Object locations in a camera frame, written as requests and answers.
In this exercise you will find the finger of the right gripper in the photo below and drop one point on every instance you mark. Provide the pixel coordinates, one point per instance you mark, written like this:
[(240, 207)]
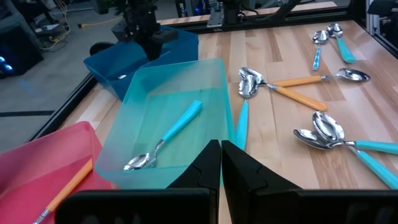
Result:
[(148, 49), (156, 51)]

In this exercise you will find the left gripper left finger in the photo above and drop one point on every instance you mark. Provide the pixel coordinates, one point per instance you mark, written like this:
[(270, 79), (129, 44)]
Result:
[(192, 202)]

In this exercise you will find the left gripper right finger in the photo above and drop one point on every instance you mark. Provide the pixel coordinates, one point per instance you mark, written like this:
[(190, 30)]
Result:
[(264, 205)]

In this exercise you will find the teal translucent plastic bin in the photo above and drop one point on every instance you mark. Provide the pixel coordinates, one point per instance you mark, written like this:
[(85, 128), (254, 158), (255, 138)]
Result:
[(140, 102)]

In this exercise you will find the pink translucent plastic bin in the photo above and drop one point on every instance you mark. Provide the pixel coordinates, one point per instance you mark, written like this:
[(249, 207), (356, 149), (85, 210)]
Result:
[(37, 161)]

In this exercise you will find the dark blue plastic bin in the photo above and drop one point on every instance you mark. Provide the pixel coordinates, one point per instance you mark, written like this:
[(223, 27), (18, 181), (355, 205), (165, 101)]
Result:
[(118, 59)]

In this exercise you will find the black curved clamp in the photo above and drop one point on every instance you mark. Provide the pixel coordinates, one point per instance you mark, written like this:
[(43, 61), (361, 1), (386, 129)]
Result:
[(96, 48)]

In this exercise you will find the grey metal mounting plate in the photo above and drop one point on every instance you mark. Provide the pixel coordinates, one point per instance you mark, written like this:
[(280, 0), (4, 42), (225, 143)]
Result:
[(215, 18)]

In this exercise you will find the black computer tower blue lights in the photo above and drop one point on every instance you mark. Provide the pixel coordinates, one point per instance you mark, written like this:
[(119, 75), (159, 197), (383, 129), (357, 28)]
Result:
[(21, 49)]

